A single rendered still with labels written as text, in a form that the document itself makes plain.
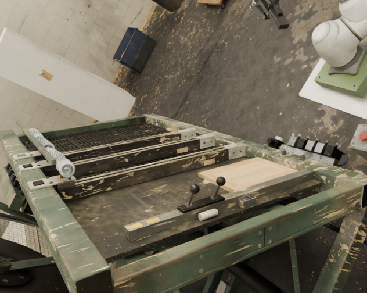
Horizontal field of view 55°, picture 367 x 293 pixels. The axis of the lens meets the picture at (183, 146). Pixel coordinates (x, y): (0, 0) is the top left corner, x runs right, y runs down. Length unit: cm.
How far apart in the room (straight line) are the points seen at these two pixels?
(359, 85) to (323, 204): 74
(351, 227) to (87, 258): 117
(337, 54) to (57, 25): 550
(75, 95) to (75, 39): 157
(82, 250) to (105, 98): 470
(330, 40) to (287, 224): 95
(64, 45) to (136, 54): 143
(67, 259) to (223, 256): 48
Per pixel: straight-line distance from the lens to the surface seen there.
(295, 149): 213
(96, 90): 563
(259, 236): 129
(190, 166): 192
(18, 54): 540
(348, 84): 203
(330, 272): 179
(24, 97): 696
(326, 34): 191
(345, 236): 178
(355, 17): 192
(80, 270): 102
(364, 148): 170
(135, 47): 606
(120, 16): 703
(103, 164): 203
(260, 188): 159
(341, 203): 159
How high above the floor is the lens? 236
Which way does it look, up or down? 34 degrees down
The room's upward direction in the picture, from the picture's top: 64 degrees counter-clockwise
